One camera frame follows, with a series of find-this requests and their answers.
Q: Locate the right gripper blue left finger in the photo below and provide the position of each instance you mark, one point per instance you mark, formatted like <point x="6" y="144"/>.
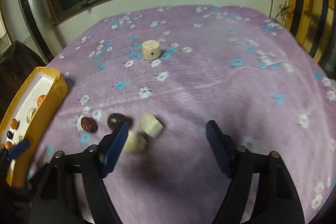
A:
<point x="111" y="147"/>

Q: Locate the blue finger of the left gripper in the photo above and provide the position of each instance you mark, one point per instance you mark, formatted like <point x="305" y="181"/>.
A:
<point x="16" y="151"/>

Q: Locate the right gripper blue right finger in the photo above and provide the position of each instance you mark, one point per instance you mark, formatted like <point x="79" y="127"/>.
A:
<point x="221" y="146"/>

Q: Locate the beige foam piece round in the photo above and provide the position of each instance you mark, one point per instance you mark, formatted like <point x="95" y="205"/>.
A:
<point x="135" y="143"/>

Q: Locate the dark red ridged fruit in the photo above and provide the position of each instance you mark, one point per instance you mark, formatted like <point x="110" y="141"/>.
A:
<point x="89" y="125"/>

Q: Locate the beige foam piece small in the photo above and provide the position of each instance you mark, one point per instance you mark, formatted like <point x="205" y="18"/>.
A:
<point x="150" y="125"/>

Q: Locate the dark purple plum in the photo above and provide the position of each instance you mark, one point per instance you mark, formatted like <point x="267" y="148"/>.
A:
<point x="10" y="135"/>

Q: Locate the dull orange fruit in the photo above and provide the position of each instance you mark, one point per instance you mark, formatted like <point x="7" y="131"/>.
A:
<point x="14" y="124"/>

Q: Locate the large beige foam block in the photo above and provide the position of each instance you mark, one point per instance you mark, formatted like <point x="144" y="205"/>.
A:
<point x="30" y="114"/>

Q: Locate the bright orange fruit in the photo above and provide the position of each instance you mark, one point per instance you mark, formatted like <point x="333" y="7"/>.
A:
<point x="40" y="100"/>

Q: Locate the small orange in tray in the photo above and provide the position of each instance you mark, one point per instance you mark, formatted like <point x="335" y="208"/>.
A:
<point x="8" y="145"/>

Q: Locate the dark plum near foam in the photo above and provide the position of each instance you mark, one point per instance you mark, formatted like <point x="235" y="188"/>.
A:
<point x="115" y="119"/>

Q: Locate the yellow-rimmed white foam tray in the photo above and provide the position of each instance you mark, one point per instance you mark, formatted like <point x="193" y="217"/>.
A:
<point x="42" y="81"/>

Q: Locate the dark coat on chair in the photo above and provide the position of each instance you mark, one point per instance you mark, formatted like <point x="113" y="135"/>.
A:
<point x="17" y="63"/>

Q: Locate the purple floral tablecloth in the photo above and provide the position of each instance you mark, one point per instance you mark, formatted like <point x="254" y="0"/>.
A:
<point x="232" y="65"/>

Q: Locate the silver tower air conditioner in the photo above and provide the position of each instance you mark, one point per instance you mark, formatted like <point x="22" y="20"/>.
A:
<point x="40" y="28"/>

